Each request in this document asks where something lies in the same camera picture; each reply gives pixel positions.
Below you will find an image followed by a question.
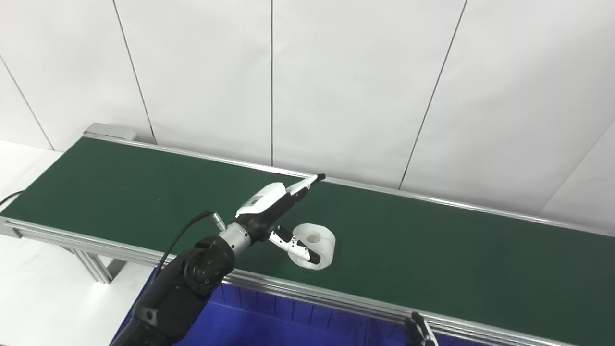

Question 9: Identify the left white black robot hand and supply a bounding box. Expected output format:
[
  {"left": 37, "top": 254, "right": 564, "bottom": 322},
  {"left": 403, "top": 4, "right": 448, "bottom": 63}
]
[{"left": 234, "top": 173, "right": 327, "bottom": 266}]

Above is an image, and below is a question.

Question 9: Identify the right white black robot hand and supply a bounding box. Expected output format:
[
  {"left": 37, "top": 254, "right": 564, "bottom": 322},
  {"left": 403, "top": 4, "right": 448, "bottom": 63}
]
[{"left": 404, "top": 311, "right": 439, "bottom": 346}]

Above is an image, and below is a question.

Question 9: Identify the thin black floor cable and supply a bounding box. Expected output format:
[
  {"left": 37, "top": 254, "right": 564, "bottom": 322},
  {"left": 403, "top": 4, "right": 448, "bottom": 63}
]
[{"left": 0, "top": 190, "right": 25, "bottom": 208}]

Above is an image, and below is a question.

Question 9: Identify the white round plastic part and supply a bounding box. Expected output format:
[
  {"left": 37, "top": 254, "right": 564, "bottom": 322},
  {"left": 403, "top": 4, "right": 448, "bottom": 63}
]
[{"left": 287, "top": 222, "right": 336, "bottom": 271}]

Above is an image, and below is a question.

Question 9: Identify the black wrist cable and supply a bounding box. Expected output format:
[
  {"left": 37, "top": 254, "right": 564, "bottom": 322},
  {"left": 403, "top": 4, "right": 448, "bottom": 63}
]
[{"left": 153, "top": 210, "right": 228, "bottom": 282}]

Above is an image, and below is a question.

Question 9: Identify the aluminium conveyor leg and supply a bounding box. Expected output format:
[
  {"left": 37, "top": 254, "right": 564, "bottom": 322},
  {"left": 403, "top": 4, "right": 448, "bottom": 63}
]
[{"left": 61, "top": 246, "right": 126, "bottom": 285}]

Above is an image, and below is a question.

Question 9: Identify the blue plastic bin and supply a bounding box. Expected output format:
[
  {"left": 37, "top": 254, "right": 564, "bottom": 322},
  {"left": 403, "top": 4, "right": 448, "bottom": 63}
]
[
  {"left": 368, "top": 318, "right": 486, "bottom": 346},
  {"left": 113, "top": 268, "right": 373, "bottom": 346}
]

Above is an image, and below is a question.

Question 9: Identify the green conveyor belt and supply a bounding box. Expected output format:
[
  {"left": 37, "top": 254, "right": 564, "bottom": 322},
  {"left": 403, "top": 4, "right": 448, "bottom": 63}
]
[{"left": 0, "top": 123, "right": 615, "bottom": 346}]

